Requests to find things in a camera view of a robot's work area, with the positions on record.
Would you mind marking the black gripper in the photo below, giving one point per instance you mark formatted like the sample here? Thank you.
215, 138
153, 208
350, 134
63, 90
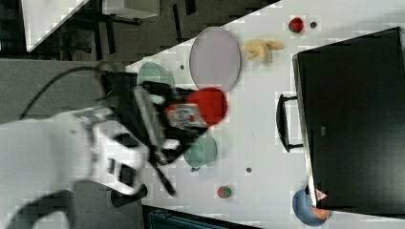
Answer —
136, 112

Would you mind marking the red plush ketchup bottle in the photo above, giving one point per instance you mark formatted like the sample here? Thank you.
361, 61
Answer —
200, 109

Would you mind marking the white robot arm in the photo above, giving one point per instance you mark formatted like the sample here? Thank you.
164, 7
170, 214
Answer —
41, 160

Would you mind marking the black toaster oven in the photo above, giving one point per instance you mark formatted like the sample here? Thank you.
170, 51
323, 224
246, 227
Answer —
351, 107

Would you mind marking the green measuring cup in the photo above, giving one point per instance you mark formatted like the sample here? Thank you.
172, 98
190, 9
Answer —
203, 151

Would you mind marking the green perforated colander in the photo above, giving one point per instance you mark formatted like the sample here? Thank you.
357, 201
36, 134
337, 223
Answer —
150, 71

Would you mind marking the lavender oval plate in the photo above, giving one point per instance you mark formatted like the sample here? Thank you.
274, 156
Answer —
215, 59

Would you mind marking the red tomato toy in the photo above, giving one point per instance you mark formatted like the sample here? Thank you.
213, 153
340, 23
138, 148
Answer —
224, 192

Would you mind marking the yellow plush banana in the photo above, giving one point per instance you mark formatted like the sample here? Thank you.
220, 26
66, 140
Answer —
261, 48

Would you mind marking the blue small bowl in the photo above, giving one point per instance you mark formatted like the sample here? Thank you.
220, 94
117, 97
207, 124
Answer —
302, 208

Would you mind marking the small red strawberry toy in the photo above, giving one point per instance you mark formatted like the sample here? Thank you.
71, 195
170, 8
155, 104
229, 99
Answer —
296, 25

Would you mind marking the orange ball in bowl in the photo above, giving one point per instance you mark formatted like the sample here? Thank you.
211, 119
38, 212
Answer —
320, 213

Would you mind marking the blue metal frame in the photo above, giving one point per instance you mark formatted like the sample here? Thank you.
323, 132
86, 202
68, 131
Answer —
158, 218

